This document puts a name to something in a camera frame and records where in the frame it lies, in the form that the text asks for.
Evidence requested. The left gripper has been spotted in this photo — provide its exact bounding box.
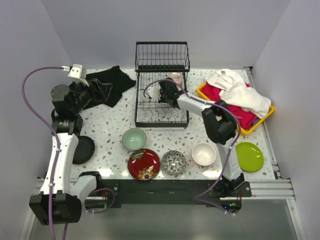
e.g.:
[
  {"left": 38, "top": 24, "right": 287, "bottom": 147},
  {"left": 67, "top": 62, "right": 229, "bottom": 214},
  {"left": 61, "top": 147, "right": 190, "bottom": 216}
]
[{"left": 70, "top": 77, "right": 112, "bottom": 114}]

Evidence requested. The pink marbled mug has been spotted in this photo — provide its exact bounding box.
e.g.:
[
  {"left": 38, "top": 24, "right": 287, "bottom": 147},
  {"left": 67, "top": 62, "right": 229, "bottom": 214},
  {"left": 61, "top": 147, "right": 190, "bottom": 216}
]
[{"left": 168, "top": 72, "right": 184, "bottom": 86}]

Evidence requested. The black wire dish rack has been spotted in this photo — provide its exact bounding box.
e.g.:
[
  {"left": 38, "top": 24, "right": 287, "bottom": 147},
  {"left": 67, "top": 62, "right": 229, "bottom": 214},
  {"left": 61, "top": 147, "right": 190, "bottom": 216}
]
[{"left": 134, "top": 41, "right": 190, "bottom": 128}]

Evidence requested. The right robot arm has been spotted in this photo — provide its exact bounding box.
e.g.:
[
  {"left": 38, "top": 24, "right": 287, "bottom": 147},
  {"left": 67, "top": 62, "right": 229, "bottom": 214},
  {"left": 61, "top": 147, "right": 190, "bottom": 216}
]
[{"left": 159, "top": 78, "right": 245, "bottom": 197}]

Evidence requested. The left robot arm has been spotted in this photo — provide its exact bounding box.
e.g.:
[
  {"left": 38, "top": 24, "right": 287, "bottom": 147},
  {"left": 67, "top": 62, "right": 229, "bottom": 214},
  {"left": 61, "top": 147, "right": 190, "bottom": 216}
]
[{"left": 29, "top": 78, "right": 113, "bottom": 226}]

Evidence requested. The black cloth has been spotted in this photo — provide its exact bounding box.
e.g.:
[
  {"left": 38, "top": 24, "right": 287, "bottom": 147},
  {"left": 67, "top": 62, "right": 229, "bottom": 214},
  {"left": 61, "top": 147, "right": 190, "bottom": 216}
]
[{"left": 85, "top": 66, "right": 136, "bottom": 109}]

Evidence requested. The yellow plastic tray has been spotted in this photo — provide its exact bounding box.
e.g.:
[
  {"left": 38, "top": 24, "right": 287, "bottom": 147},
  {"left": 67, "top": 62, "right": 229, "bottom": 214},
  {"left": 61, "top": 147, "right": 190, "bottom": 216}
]
[{"left": 196, "top": 82, "right": 276, "bottom": 136}]

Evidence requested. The celadon green bowl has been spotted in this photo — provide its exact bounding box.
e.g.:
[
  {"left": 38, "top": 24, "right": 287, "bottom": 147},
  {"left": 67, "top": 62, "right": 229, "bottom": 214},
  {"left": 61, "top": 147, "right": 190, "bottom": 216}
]
[{"left": 122, "top": 128, "right": 147, "bottom": 151}]

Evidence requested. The white towel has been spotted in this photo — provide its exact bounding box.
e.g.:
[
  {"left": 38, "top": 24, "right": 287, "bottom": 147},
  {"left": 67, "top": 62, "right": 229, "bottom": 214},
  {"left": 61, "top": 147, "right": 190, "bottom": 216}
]
[{"left": 206, "top": 68, "right": 271, "bottom": 119}]

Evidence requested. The leaf patterned bowl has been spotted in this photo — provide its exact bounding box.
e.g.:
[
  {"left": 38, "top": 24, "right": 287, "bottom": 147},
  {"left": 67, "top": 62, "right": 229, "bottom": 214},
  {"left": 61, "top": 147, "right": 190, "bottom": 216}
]
[{"left": 161, "top": 150, "right": 187, "bottom": 176}]

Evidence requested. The white pink bowl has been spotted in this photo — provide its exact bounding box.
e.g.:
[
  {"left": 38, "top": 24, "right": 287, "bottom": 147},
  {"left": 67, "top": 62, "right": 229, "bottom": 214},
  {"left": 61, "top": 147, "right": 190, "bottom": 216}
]
[{"left": 191, "top": 143, "right": 217, "bottom": 167}]

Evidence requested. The red floral plate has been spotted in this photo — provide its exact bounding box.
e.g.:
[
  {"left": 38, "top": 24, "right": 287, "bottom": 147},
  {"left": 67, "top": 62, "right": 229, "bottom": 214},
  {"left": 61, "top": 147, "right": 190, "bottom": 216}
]
[{"left": 127, "top": 148, "right": 161, "bottom": 181}]

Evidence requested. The magenta cloth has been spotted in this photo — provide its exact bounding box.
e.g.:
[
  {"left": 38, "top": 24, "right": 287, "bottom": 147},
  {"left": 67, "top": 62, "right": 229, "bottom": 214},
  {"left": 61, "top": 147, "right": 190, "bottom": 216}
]
[{"left": 200, "top": 83, "right": 258, "bottom": 130}]

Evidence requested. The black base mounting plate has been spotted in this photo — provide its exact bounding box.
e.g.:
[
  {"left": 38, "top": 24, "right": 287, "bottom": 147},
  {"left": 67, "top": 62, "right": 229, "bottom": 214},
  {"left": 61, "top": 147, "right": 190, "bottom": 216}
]
[{"left": 84, "top": 179, "right": 252, "bottom": 213}]

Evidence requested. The lime green plate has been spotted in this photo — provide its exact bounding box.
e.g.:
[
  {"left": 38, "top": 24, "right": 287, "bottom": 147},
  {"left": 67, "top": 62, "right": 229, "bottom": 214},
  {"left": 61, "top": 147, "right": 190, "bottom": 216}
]
[{"left": 235, "top": 142, "right": 264, "bottom": 173}]

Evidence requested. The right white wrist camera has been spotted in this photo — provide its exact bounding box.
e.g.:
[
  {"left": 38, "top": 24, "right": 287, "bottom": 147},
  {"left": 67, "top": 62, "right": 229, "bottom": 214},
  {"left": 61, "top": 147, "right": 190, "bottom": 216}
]
[{"left": 145, "top": 86, "right": 161, "bottom": 102}]

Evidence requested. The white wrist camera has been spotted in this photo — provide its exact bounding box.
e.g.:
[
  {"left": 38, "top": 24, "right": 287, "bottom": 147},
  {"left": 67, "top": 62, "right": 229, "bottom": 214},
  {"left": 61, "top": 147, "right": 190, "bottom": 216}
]
[
  {"left": 67, "top": 64, "right": 89, "bottom": 86},
  {"left": 145, "top": 86, "right": 161, "bottom": 102}
]

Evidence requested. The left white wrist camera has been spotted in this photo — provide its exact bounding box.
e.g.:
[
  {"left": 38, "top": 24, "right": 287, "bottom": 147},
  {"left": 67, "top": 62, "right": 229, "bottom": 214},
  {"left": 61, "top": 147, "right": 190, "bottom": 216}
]
[{"left": 67, "top": 64, "right": 89, "bottom": 86}]

